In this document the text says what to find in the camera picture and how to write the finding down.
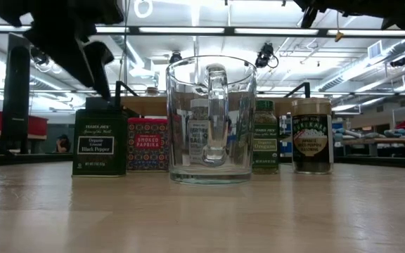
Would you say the wooden shelf black metal frame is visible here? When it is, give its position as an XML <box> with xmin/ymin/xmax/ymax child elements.
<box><xmin>114</xmin><ymin>80</ymin><xmax>311</xmax><ymax>119</ymax></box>

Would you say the smoked paprika red tin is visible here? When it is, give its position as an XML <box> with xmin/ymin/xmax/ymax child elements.
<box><xmin>127</xmin><ymin>117</ymin><xmax>170</xmax><ymax>172</ymax></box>

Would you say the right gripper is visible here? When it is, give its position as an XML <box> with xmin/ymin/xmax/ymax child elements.
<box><xmin>292</xmin><ymin>0</ymin><xmax>351</xmax><ymax>30</ymax></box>

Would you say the black pepper dark green tin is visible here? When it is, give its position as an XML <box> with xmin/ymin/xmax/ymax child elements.
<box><xmin>71</xmin><ymin>108</ymin><xmax>129</xmax><ymax>177</ymax></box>

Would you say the yellow hanging cord tag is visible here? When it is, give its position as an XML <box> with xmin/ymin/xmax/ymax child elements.
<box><xmin>334</xmin><ymin>13</ymin><xmax>346</xmax><ymax>43</ymax></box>

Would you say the clear glass mug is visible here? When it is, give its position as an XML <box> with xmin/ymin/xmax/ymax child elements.
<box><xmin>165</xmin><ymin>55</ymin><xmax>259</xmax><ymax>186</ymax></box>

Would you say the wooden workbench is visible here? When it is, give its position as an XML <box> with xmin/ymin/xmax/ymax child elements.
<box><xmin>341</xmin><ymin>136</ymin><xmax>405</xmax><ymax>157</ymax></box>

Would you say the small black mounted camera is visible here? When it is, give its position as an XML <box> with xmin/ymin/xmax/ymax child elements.
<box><xmin>30</xmin><ymin>47</ymin><xmax>51</xmax><ymax>67</ymax></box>

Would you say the LED light bar beam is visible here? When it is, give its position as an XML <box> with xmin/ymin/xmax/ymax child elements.
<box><xmin>0</xmin><ymin>24</ymin><xmax>405</xmax><ymax>39</ymax></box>

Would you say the black aluminium table frame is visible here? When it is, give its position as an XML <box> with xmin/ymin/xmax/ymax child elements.
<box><xmin>0</xmin><ymin>153</ymin><xmax>405</xmax><ymax>170</ymax></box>

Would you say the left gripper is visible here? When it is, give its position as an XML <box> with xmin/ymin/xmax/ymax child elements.
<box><xmin>22</xmin><ymin>16</ymin><xmax>115</xmax><ymax>102</ymax></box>

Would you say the white ceiling air vent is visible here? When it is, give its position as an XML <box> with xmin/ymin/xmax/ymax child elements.
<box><xmin>367</xmin><ymin>39</ymin><xmax>383</xmax><ymax>60</ymax></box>

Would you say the small black ceiling camera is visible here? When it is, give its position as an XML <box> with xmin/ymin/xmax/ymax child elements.
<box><xmin>169</xmin><ymin>51</ymin><xmax>184</xmax><ymax>65</ymax></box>

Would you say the black overhead camera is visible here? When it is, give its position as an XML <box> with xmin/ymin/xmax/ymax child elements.
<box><xmin>254</xmin><ymin>41</ymin><xmax>280</xmax><ymax>70</ymax></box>

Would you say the person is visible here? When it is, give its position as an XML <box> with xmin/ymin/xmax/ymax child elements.
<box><xmin>55</xmin><ymin>134</ymin><xmax>72</xmax><ymax>154</ymax></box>

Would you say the white ring light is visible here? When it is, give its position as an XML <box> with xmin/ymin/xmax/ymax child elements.
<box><xmin>134</xmin><ymin>0</ymin><xmax>153</xmax><ymax>19</ymax></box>

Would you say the furikake seasoning jar tan lid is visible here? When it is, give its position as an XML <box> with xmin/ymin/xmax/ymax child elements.
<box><xmin>290</xmin><ymin>97</ymin><xmax>335</xmax><ymax>176</ymax></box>

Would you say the black monitor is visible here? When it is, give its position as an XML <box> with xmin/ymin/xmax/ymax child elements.
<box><xmin>84</xmin><ymin>97</ymin><xmax>115</xmax><ymax>110</ymax></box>

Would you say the oregano jar green lid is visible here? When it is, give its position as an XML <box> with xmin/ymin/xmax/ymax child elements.
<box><xmin>252</xmin><ymin>100</ymin><xmax>281</xmax><ymax>175</ymax></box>

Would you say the bagel seasoning jar white lid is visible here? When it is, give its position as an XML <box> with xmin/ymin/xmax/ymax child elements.
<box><xmin>187</xmin><ymin>98</ymin><xmax>210</xmax><ymax>166</ymax></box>

